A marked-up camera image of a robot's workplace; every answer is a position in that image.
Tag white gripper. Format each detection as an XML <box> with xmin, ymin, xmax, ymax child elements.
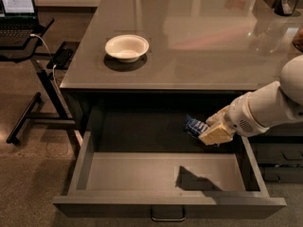
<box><xmin>199</xmin><ymin>93</ymin><xmax>268</xmax><ymax>146</ymax></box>

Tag blue rxbar blueberry wrapper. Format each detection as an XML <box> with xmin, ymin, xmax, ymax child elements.
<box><xmin>183</xmin><ymin>115</ymin><xmax>209</xmax><ymax>138</ymax></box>

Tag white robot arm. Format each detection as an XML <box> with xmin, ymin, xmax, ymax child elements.
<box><xmin>199</xmin><ymin>56</ymin><xmax>303</xmax><ymax>145</ymax></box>

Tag open grey top drawer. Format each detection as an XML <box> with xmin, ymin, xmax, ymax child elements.
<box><xmin>53</xmin><ymin>107</ymin><xmax>286</xmax><ymax>219</ymax></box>

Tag lower dark cabinet drawers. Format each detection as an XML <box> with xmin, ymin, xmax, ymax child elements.
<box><xmin>249</xmin><ymin>123</ymin><xmax>303</xmax><ymax>183</ymax></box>

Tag grey counter cabinet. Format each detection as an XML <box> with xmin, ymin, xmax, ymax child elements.
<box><xmin>61</xmin><ymin>0</ymin><xmax>302</xmax><ymax>129</ymax></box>

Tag white paper bowl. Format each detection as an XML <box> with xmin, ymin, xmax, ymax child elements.
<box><xmin>105</xmin><ymin>35</ymin><xmax>150</xmax><ymax>62</ymax></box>

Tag dark glass jar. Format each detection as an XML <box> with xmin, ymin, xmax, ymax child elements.
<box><xmin>274</xmin><ymin>0</ymin><xmax>303</xmax><ymax>17</ymax></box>

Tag black phone on tray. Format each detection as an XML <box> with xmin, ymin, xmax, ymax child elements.
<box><xmin>53</xmin><ymin>48</ymin><xmax>73</xmax><ymax>67</ymax></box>

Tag black rolling laptop stand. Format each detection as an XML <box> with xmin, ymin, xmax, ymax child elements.
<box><xmin>0</xmin><ymin>14</ymin><xmax>83</xmax><ymax>145</ymax></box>

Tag open black laptop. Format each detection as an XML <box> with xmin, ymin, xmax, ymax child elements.
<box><xmin>0</xmin><ymin>0</ymin><xmax>39</xmax><ymax>49</ymax></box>

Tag metal drawer handle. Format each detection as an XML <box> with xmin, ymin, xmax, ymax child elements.
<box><xmin>151</xmin><ymin>205</ymin><xmax>186</xmax><ymax>222</ymax></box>

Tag white charging cable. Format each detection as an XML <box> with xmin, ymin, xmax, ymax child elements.
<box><xmin>29</xmin><ymin>32</ymin><xmax>62</xmax><ymax>90</ymax></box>

